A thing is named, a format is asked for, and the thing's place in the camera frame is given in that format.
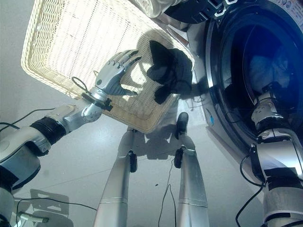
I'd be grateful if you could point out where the robot leg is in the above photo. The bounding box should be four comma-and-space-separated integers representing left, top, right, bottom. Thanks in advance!
173, 112, 210, 227
91, 129, 138, 227

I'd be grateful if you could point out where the black garment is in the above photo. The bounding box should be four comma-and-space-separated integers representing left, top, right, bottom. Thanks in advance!
146, 40, 193, 105

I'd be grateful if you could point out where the white cloth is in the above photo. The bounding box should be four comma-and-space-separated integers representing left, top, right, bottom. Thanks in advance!
248, 55, 291, 92

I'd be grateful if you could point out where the thin black floor cable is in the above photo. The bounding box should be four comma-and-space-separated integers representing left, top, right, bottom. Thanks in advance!
158, 157, 177, 227

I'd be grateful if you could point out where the cream wicker laundry basket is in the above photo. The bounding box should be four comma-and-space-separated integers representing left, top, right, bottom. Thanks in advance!
20, 0, 196, 134

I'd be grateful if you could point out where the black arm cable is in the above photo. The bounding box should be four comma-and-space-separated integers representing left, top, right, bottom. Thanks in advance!
0, 107, 56, 132
235, 153, 267, 227

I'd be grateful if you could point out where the robot right leg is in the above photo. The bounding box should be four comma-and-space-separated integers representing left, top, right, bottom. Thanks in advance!
173, 112, 210, 227

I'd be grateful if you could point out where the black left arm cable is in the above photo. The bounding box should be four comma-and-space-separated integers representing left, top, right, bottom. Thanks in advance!
0, 107, 56, 132

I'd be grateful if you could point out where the pale translucent plastic bag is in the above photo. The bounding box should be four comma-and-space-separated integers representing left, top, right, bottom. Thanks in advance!
135, 0, 182, 18

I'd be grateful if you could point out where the silver front-load washing machine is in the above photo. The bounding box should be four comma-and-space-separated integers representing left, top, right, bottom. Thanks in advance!
165, 0, 303, 166

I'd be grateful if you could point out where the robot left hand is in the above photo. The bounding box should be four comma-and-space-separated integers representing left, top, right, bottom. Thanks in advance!
91, 49, 141, 100

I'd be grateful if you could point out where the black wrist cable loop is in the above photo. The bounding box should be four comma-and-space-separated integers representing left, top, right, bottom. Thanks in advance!
71, 76, 89, 93

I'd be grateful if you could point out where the robot left leg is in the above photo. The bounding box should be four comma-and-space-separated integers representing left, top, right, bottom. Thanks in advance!
91, 129, 138, 227

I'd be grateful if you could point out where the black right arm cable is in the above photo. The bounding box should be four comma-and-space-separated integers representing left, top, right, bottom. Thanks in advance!
235, 153, 267, 227

